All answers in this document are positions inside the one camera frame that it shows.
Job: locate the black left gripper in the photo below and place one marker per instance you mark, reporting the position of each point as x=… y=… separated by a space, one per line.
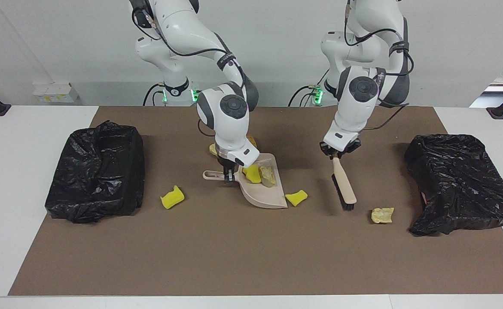
x=339 y=152

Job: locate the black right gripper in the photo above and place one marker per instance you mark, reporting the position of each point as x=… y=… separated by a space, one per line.
x=227 y=166

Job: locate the yellow sponge piece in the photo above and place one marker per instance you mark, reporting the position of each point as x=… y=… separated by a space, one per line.
x=296 y=198
x=172 y=198
x=253 y=175

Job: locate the beige hand brush black bristles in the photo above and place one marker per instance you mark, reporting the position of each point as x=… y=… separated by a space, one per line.
x=343 y=180

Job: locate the pale foam piece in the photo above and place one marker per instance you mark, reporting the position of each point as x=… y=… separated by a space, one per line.
x=212 y=150
x=382 y=215
x=268 y=176

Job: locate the beige plastic dustpan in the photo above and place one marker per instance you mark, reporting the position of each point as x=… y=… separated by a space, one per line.
x=264 y=196

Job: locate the brown bread roll toy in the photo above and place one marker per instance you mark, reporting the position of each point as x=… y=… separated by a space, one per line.
x=252 y=140

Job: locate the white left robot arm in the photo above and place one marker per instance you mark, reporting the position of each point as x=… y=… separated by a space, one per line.
x=354 y=111

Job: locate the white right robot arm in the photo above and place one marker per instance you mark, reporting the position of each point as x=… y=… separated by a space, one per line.
x=230 y=128

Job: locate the bin with black bag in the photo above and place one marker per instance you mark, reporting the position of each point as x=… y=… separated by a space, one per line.
x=96 y=180
x=457 y=189

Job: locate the brown table mat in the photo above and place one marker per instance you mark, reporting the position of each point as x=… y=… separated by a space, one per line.
x=234 y=257

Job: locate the white wall socket box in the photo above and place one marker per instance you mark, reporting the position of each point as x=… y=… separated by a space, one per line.
x=56 y=92

